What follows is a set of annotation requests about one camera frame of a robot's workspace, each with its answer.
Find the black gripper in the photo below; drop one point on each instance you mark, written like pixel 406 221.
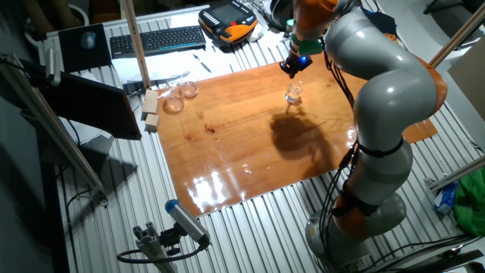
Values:
pixel 297 62

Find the clear glass stirring rod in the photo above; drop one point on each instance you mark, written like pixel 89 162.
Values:
pixel 295 89

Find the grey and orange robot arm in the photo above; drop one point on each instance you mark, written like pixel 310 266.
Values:
pixel 394 87

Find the glass beaker with water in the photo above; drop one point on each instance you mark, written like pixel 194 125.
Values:
pixel 293 96

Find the empty glass beaker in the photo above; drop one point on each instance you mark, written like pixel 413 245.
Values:
pixel 189 90
pixel 174 103

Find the white tissue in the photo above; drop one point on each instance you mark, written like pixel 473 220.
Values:
pixel 273 38

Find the white rounded plastic object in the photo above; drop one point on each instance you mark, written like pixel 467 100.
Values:
pixel 254 33

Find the black filament spool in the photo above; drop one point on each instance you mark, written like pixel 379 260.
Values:
pixel 280 13

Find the orange and black teach pendant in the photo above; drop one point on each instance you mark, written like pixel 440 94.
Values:
pixel 227 17

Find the black pen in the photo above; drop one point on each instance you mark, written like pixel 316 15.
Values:
pixel 201 63

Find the glossy wooden board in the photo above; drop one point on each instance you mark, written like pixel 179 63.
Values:
pixel 212 125

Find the white paper sheets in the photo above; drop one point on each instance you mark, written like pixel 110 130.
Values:
pixel 166 66

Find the black computer keyboard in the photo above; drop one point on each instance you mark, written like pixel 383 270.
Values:
pixel 159 39

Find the small wooden block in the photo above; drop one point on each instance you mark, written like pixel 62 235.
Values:
pixel 152 95
pixel 152 122
pixel 149 107

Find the black office chair base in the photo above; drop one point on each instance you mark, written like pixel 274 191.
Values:
pixel 454 4

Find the brown cardboard box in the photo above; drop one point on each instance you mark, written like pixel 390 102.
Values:
pixel 470 76

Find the black flat monitor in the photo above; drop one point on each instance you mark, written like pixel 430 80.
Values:
pixel 94 106

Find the aluminium profile bar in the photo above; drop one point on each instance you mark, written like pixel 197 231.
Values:
pixel 458 172

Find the blue and white tissue pack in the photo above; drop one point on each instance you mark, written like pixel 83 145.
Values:
pixel 446 197

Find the grey computer mouse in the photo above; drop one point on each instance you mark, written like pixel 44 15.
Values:
pixel 88 39

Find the white round bucket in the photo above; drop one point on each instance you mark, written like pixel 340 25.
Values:
pixel 81 13

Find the black mouse pad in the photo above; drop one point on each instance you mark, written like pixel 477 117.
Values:
pixel 74 57

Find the green cloth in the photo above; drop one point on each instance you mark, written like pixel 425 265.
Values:
pixel 471 201

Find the long grey aluminium strut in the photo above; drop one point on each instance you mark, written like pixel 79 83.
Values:
pixel 57 129

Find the metal spoon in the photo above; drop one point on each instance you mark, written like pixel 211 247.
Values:
pixel 452 250

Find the black flat bar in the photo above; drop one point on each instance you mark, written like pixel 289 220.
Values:
pixel 439 261

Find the wooden frame pole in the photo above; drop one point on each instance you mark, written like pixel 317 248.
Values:
pixel 460 34
pixel 136 41

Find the silver camera with blue cap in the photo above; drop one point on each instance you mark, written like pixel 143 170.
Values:
pixel 185 220

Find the short aluminium profile post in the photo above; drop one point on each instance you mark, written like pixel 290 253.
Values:
pixel 151 246

